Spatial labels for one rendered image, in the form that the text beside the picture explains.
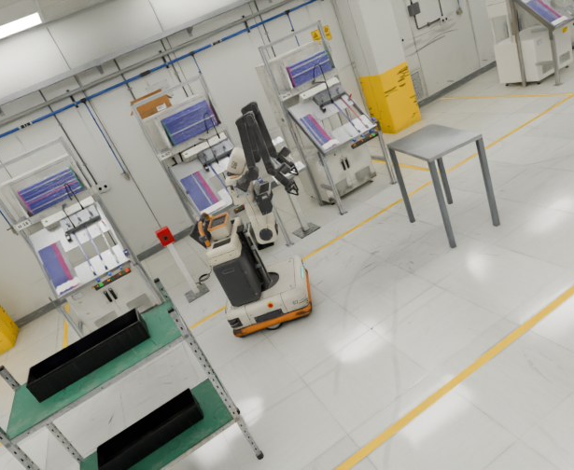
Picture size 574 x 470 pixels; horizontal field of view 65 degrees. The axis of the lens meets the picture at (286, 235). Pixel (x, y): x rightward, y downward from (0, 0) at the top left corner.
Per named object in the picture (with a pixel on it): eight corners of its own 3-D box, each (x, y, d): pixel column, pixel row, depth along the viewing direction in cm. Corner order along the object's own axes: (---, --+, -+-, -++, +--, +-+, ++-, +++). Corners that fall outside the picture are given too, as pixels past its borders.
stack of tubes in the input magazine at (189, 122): (218, 124, 459) (207, 99, 448) (174, 145, 446) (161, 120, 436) (216, 124, 470) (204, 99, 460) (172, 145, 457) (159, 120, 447)
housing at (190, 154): (228, 145, 476) (227, 137, 464) (187, 166, 464) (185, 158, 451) (224, 140, 479) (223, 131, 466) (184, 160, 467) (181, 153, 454)
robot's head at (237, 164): (225, 172, 320) (231, 152, 314) (228, 163, 339) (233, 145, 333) (244, 178, 322) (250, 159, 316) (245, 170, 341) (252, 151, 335)
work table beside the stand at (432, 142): (452, 248, 360) (428, 158, 328) (410, 222, 424) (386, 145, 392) (500, 225, 364) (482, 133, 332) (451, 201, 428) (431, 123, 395)
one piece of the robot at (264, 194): (258, 217, 332) (245, 192, 323) (259, 204, 357) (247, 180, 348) (277, 210, 329) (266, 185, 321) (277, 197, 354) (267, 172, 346)
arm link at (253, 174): (233, 114, 296) (231, 117, 287) (253, 109, 295) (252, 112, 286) (249, 177, 315) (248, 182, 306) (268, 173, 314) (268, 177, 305)
